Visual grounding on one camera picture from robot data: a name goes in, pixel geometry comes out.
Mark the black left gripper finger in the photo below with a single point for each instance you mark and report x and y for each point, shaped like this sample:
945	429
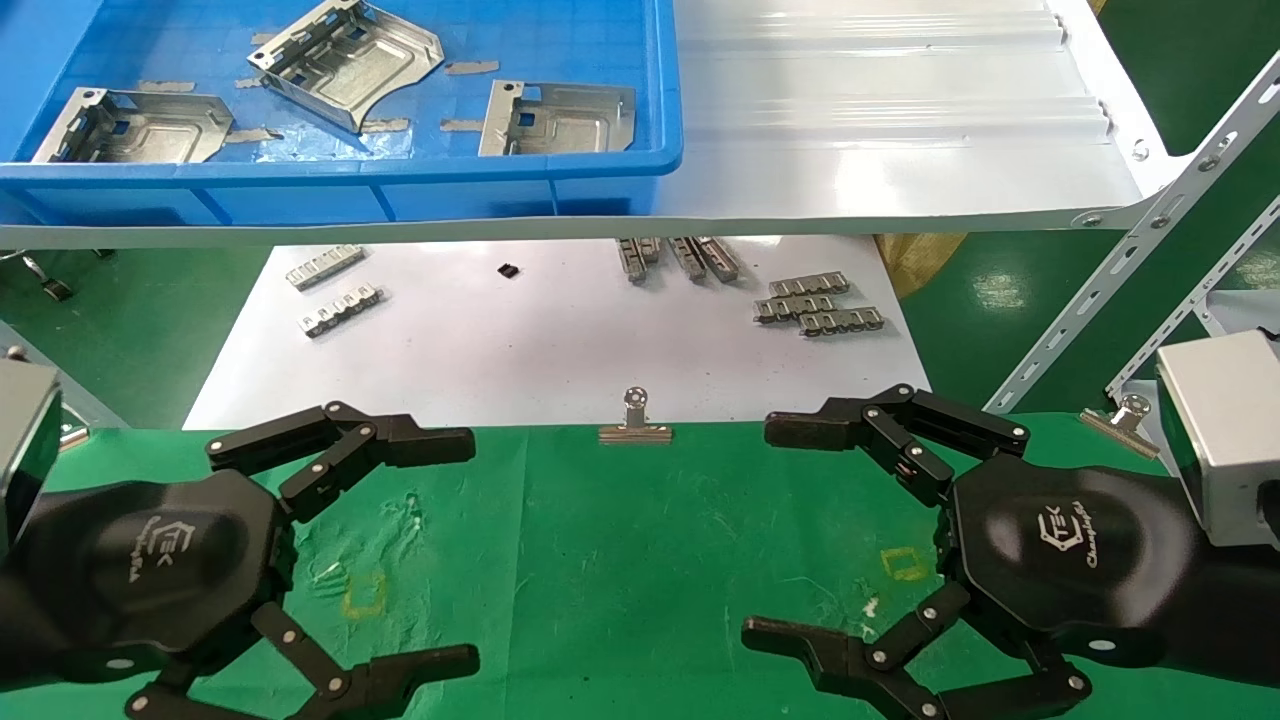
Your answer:
420	445
420	675

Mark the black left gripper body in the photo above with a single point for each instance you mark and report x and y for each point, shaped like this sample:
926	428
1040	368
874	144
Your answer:
150	570

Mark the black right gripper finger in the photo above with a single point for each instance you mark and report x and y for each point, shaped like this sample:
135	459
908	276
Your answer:
800	645
800	430

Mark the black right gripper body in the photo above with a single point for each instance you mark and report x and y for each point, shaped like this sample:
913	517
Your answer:
1070	545

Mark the bent sheet metal bracket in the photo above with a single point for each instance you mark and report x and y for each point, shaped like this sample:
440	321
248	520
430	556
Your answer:
370	60
170	130
570	125

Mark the small notched metal strip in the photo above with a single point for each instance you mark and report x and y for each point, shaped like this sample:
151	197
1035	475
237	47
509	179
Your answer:
688	260
810	284
632	262
652	250
795	308
842	321
325	267
720	260
342	310

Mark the silver binder clip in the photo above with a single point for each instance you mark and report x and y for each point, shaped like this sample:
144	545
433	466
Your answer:
635	433
72	436
1125	425

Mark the white flat board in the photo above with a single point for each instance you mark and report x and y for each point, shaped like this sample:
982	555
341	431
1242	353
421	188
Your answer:
520	350

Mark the grey shelf leg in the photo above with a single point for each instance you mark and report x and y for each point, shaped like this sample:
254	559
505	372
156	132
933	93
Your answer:
100	410

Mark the green table cloth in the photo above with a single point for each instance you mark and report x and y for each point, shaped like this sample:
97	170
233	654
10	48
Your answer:
620	560

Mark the brown woven sack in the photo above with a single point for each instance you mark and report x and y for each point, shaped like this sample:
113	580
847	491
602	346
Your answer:
915	262

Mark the white perforated angle bar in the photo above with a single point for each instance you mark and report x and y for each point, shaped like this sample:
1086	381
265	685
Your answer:
1200	295
1150	225

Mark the black caster wheel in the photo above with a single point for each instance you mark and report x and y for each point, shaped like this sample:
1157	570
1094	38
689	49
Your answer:
55	290

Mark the white corrugated shelf board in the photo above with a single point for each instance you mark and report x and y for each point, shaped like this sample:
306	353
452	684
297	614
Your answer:
880	120

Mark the blue plastic bin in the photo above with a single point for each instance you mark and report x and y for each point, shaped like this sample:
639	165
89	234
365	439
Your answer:
560	40

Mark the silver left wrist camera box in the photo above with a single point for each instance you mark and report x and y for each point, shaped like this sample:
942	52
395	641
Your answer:
25	440

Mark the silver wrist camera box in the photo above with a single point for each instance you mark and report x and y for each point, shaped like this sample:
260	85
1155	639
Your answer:
1225	430
25	440

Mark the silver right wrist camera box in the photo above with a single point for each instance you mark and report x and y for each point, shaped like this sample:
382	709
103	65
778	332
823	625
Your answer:
1225	430

